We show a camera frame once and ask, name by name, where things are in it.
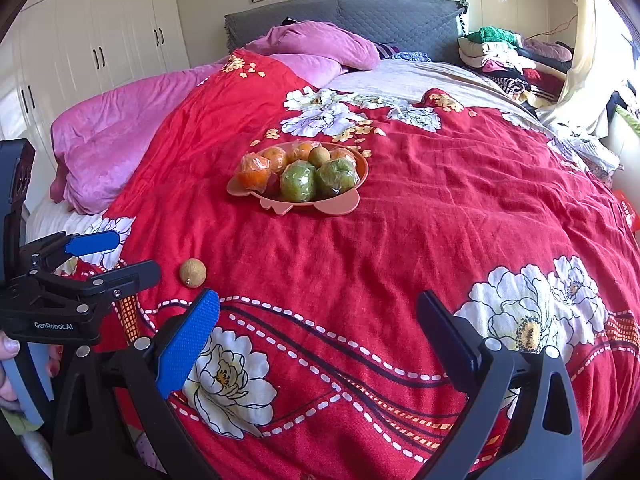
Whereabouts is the dark patterned pillow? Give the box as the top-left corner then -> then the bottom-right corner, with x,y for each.
372,42 -> 431,63

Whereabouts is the white mattress sheet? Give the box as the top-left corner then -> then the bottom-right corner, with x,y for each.
25,200 -> 111,252

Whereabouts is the pink blanket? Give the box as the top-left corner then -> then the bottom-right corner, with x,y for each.
50,21 -> 381,216

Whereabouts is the pink plastic plate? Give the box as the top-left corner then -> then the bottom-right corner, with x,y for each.
226,141 -> 370,216

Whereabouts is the red floral blanket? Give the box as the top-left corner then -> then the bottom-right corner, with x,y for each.
65,50 -> 640,476

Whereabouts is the green striped cloth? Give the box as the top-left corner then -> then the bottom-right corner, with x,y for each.
612,105 -> 640,137

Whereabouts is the person's left hand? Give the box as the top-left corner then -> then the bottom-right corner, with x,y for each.
0,332 -> 65,403

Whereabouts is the white wardrobe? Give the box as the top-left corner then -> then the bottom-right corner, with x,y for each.
0,0 -> 191,211

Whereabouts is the green knitted garment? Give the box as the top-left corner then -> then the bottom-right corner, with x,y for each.
465,26 -> 518,45

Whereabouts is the window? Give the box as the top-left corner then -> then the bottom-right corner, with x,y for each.
615,5 -> 640,63

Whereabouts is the white low cabinet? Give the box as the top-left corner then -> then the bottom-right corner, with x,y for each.
607,110 -> 640,196

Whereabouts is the white printed cloth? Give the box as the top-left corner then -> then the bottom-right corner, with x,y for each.
547,120 -> 621,173

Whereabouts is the grey padded headboard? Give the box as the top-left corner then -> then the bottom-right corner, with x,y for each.
224,0 -> 468,63

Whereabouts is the pile of folded clothes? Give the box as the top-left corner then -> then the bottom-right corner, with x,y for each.
457,25 -> 573,106

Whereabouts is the red bag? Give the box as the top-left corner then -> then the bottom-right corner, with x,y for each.
615,190 -> 640,233

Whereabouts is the black garment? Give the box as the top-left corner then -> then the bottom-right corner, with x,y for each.
605,91 -> 631,121

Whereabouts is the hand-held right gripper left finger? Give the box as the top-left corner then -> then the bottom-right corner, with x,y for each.
52,289 -> 222,480

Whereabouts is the plastic-wrapped green fruit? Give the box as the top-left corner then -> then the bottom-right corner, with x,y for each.
279,160 -> 318,203
315,157 -> 361,197

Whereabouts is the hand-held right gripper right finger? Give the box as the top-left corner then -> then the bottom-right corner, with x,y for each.
416,290 -> 583,480

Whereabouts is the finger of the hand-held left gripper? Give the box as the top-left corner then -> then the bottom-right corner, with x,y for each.
30,260 -> 162,307
20,232 -> 120,275

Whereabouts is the beige bed sheet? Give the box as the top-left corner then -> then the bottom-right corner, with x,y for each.
325,57 -> 541,111

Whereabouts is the purple cushion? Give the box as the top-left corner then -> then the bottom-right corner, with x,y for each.
522,39 -> 573,63

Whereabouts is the cream curtain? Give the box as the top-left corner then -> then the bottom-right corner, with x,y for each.
537,0 -> 617,126

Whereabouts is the brown longan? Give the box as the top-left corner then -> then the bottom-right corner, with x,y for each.
179,258 -> 207,289

